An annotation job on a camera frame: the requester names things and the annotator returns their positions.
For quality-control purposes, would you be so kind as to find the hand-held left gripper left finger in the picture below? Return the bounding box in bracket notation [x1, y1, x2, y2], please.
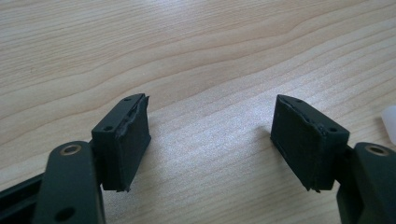
[91, 92, 152, 192]

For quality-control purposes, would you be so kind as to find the white translucent plastic object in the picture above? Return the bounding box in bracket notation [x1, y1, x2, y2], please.
[380, 105, 396, 146]

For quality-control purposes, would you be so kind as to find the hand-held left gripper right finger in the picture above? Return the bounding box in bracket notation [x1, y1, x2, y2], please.
[269, 94, 350, 193]

